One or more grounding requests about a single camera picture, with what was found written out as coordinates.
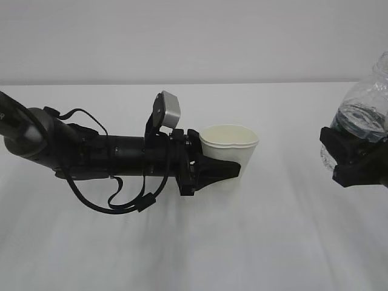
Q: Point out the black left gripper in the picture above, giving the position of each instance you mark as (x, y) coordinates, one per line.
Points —
(180, 155)

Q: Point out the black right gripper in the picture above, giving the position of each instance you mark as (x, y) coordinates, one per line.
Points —
(364, 166)

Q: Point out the white paper cup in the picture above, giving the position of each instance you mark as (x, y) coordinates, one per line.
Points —
(229, 142)

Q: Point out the clear plastic water bottle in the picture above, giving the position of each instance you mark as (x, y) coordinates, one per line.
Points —
(363, 110)

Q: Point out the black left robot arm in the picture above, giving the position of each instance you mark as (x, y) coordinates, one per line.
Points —
(45, 137)

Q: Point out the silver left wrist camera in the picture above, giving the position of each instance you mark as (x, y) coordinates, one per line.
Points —
(166, 110)

